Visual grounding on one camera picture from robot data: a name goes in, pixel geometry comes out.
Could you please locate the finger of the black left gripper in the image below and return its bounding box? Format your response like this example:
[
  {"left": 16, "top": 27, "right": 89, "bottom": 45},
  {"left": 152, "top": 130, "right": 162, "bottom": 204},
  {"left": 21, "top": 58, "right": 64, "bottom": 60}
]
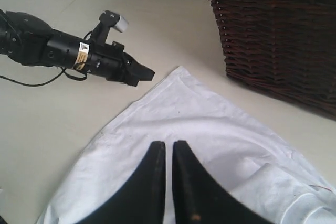
[
  {"left": 128, "top": 60, "right": 155, "bottom": 81},
  {"left": 123, "top": 76, "right": 139, "bottom": 87}
]

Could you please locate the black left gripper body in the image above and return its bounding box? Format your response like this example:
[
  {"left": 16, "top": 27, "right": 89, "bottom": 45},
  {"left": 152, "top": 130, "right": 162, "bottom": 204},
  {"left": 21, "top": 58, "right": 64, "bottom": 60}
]
[{"left": 88, "top": 41, "right": 134, "bottom": 83}]

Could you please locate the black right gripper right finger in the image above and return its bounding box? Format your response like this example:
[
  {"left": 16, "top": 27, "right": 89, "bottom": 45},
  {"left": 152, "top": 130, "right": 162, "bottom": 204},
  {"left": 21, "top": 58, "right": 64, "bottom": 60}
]
[{"left": 172, "top": 141, "right": 270, "bottom": 223}]

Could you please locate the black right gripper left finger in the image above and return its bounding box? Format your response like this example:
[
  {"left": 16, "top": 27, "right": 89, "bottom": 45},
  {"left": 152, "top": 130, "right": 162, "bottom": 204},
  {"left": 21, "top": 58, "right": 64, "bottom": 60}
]
[{"left": 81, "top": 141, "right": 166, "bottom": 223}]

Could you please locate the white t-shirt with red logo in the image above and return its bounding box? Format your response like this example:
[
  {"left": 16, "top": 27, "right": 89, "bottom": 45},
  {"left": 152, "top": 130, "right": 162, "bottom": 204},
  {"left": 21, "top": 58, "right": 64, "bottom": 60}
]
[{"left": 38, "top": 67, "right": 335, "bottom": 223}]

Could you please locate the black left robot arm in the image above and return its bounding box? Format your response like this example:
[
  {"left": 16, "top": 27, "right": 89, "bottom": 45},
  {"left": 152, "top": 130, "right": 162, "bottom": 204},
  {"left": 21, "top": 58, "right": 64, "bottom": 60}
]
[{"left": 1, "top": 10, "right": 155, "bottom": 87}]

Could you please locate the dark brown wicker basket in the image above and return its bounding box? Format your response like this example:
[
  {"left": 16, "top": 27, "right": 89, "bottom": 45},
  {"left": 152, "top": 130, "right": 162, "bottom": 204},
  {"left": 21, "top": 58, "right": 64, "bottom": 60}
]
[{"left": 209, "top": 0, "right": 335, "bottom": 119}]

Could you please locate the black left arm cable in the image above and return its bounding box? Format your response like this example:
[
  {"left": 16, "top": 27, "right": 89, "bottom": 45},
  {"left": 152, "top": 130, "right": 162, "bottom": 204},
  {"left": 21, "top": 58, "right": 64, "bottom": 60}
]
[{"left": 0, "top": 65, "right": 87, "bottom": 87}]

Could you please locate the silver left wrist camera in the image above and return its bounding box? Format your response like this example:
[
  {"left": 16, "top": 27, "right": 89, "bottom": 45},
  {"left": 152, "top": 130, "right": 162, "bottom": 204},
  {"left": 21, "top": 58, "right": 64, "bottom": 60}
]
[{"left": 89, "top": 10, "right": 129, "bottom": 45}]

